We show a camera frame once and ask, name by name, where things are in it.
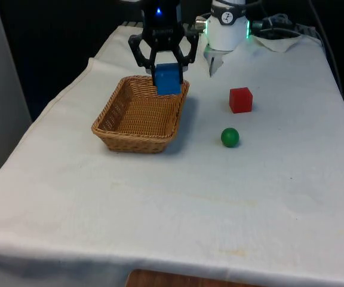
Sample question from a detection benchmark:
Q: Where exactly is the red cube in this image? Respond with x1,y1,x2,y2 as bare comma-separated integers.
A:
229,87,254,114

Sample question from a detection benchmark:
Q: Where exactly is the green ball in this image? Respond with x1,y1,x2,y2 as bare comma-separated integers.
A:
220,127,241,148

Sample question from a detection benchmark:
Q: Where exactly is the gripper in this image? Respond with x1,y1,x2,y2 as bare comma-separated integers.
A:
128,0,200,86

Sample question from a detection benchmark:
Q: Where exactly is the wicker basket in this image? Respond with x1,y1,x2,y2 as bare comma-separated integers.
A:
91,75,191,154

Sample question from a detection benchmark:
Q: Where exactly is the blue cube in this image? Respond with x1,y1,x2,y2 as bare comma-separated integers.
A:
154,62,183,97

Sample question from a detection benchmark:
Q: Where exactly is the black cable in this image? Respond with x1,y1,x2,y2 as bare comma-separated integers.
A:
249,13,303,39

